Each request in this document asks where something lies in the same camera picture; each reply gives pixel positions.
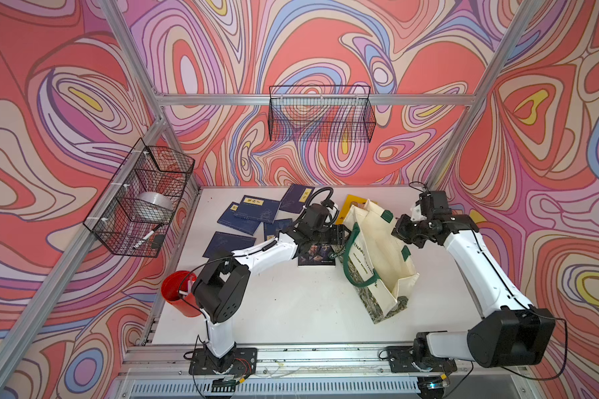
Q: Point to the silver tape roll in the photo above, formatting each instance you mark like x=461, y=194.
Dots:
x=152, y=207

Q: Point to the white marker pen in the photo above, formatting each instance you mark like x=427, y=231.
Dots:
x=147, y=236

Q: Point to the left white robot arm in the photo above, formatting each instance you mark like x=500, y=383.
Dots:
x=221, y=286

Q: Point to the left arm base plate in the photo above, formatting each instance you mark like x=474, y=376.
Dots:
x=238, y=362

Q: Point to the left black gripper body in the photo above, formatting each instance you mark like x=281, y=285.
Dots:
x=331, y=236

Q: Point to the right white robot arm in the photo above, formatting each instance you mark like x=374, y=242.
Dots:
x=512, y=332

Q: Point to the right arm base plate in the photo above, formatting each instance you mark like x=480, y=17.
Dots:
x=407, y=359

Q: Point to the black wire basket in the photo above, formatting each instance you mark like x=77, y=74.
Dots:
x=147, y=190
x=321, y=113

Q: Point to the red cup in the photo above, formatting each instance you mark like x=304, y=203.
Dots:
x=176, y=290

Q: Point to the dark portrait cover book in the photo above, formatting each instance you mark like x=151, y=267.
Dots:
x=317, y=255

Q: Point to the back black wire basket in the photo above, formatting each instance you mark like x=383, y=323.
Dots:
x=321, y=113

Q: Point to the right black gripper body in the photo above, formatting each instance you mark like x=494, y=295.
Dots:
x=413, y=231

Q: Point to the navy book under stack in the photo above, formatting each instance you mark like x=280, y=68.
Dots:
x=230, y=220

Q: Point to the yellow cartoon cover book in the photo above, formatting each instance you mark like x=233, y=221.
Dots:
x=349, y=202

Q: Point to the blue book vertical yellow label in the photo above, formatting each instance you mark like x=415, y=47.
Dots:
x=271, y=230

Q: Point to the left black wire basket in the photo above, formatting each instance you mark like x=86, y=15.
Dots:
x=147, y=190

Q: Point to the navy book top yellow label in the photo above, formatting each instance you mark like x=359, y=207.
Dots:
x=258, y=209

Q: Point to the cream canvas bag green handles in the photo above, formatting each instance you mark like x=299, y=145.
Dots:
x=379, y=266

